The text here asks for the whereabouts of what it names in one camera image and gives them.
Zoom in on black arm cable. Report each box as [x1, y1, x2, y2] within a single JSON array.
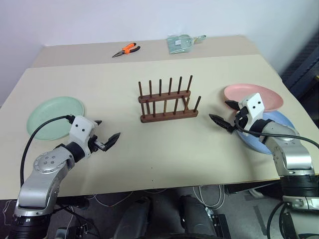
[[20, 114, 77, 186], [234, 113, 319, 239]]

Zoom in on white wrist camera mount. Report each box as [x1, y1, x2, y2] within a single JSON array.
[[68, 116, 98, 159], [238, 93, 265, 137]]

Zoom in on black table frame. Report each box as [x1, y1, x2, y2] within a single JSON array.
[[225, 181, 284, 195]]

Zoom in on light blue plate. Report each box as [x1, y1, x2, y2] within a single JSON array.
[[235, 111, 297, 154]]

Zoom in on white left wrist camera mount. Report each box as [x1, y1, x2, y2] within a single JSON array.
[[68, 116, 98, 159]]

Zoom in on black flat box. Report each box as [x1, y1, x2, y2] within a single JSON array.
[[211, 214, 231, 239]]

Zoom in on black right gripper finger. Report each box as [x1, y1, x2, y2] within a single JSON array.
[[208, 114, 234, 134], [224, 100, 240, 112]]

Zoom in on wooden dish rack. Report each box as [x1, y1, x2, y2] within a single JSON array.
[[138, 74, 202, 123]]

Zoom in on dark rounded leg shape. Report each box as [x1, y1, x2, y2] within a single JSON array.
[[113, 196, 154, 239], [179, 195, 216, 239]]

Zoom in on thick white floor cable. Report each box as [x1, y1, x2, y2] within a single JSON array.
[[193, 185, 225, 210]]

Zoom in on white string loop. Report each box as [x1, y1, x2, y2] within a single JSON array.
[[1, 199, 13, 226]]

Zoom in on orange handled pliers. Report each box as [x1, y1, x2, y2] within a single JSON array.
[[111, 42, 141, 58]]

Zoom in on pale green plate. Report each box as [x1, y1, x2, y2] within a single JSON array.
[[26, 96, 87, 141]]

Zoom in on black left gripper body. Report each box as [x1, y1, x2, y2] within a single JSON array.
[[87, 134, 108, 153]]

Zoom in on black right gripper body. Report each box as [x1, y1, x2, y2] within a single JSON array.
[[230, 109, 250, 132]]

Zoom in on thin white wire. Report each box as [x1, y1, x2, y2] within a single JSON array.
[[86, 188, 167, 209]]

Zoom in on pink plate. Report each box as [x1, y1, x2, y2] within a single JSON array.
[[223, 84, 284, 113]]

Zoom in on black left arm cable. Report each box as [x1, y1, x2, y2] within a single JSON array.
[[20, 114, 77, 186]]

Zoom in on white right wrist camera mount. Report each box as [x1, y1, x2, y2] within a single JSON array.
[[238, 93, 265, 137]]

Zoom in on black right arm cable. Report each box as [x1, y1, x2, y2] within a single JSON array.
[[234, 113, 319, 239]]

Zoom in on pale green plastic packet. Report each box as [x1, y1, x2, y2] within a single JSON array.
[[166, 34, 207, 54]]

